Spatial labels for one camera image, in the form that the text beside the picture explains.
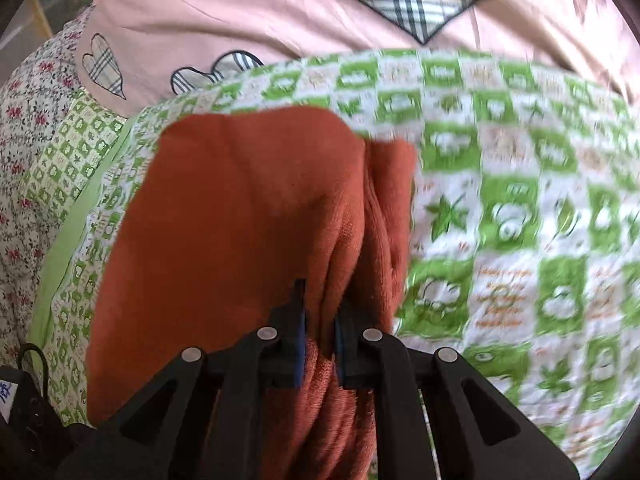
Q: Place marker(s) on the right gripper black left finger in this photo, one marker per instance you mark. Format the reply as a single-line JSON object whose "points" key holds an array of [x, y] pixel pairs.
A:
{"points": [[198, 417]]}

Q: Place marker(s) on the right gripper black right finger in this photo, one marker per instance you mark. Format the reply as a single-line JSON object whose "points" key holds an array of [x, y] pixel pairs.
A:
{"points": [[436, 416]]}

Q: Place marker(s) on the rust orange knit sweater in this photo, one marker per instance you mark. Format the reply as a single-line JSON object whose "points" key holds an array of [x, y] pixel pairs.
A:
{"points": [[232, 211]]}

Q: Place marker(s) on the green patterned quilt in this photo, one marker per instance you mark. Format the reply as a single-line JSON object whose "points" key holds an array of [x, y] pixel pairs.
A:
{"points": [[524, 225]]}

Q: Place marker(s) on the green patterned pillow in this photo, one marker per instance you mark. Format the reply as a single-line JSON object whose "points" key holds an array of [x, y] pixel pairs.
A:
{"points": [[64, 181]]}

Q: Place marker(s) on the floral bed sheet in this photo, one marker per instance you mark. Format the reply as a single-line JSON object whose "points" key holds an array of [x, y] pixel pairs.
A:
{"points": [[34, 100]]}

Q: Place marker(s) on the pink heart duvet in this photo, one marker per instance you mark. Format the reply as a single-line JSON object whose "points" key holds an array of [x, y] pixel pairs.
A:
{"points": [[136, 53]]}

